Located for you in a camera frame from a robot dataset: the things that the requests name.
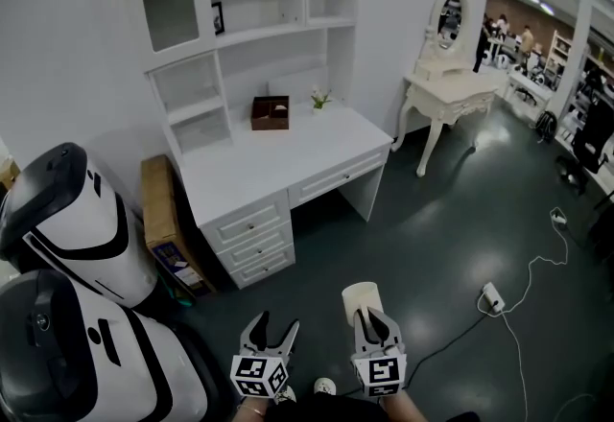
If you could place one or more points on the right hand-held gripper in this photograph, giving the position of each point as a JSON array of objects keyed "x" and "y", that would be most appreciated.
[{"x": 381, "y": 369}]

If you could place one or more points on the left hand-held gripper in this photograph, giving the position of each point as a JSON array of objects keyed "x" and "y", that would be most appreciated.
[{"x": 259, "y": 372}]

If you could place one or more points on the cream ceramic mug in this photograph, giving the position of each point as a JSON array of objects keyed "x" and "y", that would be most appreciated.
[{"x": 362, "y": 297}]

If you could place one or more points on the white desk shelving unit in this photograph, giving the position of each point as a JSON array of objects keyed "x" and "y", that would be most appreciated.
[{"x": 259, "y": 39}]

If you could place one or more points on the person's left forearm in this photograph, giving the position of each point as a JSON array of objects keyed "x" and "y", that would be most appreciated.
[{"x": 254, "y": 413}]

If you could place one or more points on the person's right forearm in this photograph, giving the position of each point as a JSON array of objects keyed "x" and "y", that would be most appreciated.
[{"x": 403, "y": 408}]

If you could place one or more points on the person's left white shoe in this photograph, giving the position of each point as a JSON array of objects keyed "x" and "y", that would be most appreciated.
[{"x": 288, "y": 395}]

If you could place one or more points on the person's white shoe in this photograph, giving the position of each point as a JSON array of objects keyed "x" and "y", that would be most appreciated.
[
  {"x": 288, "y": 395},
  {"x": 324, "y": 385}
]

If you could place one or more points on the person's right white shoe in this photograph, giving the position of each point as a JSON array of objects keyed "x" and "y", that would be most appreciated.
[{"x": 324, "y": 385}]

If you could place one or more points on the white power strip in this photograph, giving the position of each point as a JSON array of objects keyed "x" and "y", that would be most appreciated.
[
  {"x": 493, "y": 297},
  {"x": 559, "y": 218}
]

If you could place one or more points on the flat brown cardboard box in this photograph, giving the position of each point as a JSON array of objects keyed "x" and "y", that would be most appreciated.
[{"x": 160, "y": 204}]

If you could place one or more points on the brown wooden organizer box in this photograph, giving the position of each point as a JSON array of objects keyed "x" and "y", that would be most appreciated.
[{"x": 268, "y": 122}]

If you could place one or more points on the small potted flower plant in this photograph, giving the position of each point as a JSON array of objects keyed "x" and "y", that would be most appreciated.
[{"x": 320, "y": 100}]

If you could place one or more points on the cream vanity dressing table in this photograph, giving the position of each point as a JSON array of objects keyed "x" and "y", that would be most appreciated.
[{"x": 451, "y": 91}]

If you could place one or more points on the black office chair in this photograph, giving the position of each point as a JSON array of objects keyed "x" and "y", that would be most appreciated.
[{"x": 592, "y": 144}]

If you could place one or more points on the white work table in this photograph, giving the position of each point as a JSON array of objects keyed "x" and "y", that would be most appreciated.
[{"x": 527, "y": 85}]

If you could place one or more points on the oval vanity mirror cream frame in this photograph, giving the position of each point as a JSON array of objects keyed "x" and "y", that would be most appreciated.
[{"x": 434, "y": 22}]

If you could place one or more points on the black picture frame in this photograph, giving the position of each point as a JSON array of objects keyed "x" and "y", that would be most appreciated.
[{"x": 218, "y": 18}]

